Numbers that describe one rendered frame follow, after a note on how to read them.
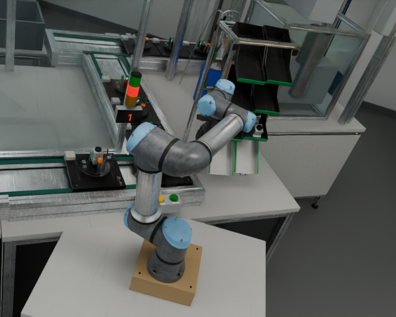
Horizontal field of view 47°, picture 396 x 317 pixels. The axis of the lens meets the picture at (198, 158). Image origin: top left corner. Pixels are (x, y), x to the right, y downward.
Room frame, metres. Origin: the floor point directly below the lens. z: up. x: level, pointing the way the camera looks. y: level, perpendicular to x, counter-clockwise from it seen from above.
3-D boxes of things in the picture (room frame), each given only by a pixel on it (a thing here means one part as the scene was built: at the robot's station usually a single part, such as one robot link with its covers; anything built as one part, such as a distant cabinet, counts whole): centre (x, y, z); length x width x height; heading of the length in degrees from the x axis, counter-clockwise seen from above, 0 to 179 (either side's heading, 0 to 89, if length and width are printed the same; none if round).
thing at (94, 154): (1.62, 0.44, 1.06); 0.08 x 0.04 x 0.07; 33
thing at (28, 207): (1.52, 0.30, 0.91); 0.89 x 0.06 x 0.11; 123
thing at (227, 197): (2.17, 0.40, 0.85); 1.50 x 1.41 x 0.03; 123
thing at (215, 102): (1.54, 0.00, 1.53); 0.11 x 0.11 x 0.08; 71
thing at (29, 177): (1.66, 0.42, 0.91); 0.84 x 0.28 x 0.10; 123
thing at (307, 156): (3.20, -0.49, 0.43); 1.11 x 0.68 x 0.86; 123
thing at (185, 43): (3.34, 0.24, 1.01); 0.24 x 0.24 x 0.13; 33
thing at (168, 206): (1.58, 0.11, 0.93); 0.21 x 0.07 x 0.06; 123
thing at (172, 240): (1.23, -0.01, 1.11); 0.13 x 0.12 x 0.14; 71
